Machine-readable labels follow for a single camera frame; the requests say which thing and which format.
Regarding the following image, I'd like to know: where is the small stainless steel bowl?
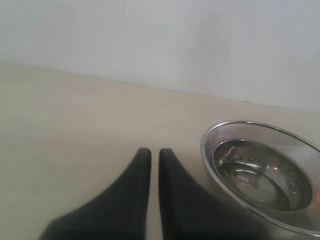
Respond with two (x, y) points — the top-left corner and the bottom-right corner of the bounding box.
(211, 139), (314, 212)

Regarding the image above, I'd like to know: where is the steel mesh colander bowl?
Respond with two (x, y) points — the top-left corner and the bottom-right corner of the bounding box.
(200, 120), (320, 237)

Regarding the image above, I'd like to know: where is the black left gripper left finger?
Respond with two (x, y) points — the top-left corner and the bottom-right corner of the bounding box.
(40, 148), (152, 240)

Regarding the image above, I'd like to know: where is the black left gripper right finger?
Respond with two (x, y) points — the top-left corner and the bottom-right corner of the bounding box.
(158, 148), (270, 240)

